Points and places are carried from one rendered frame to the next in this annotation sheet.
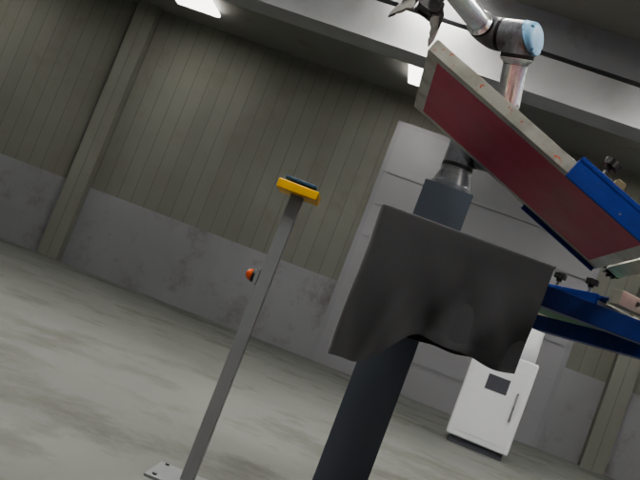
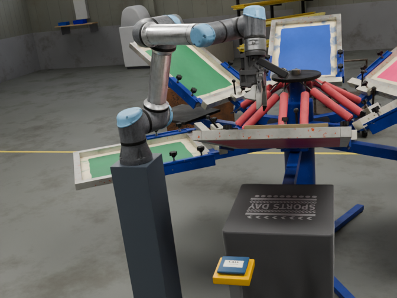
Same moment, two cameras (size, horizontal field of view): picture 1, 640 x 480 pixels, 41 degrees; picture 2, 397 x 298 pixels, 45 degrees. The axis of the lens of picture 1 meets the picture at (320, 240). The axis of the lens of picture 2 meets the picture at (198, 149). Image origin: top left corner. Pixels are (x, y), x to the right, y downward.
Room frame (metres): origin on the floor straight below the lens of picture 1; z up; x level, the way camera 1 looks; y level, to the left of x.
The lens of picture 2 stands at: (2.38, 1.58, 1.92)
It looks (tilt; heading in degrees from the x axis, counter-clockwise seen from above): 19 degrees down; 283
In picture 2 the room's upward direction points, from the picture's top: 7 degrees counter-clockwise
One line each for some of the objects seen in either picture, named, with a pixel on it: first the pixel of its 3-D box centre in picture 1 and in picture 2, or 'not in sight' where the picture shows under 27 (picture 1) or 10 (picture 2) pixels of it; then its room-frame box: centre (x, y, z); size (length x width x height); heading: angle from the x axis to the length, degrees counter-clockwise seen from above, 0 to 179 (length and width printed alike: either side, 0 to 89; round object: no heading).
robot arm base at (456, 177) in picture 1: (452, 178); (134, 149); (3.12, -0.37, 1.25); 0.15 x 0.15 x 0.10
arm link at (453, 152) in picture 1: (465, 150); (132, 124); (3.11, -0.38, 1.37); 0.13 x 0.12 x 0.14; 54
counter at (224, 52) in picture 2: not in sight; (204, 51); (4.49, -9.69, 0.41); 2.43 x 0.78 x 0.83; 83
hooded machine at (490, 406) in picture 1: (498, 378); not in sight; (7.65, -1.92, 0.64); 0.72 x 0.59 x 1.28; 171
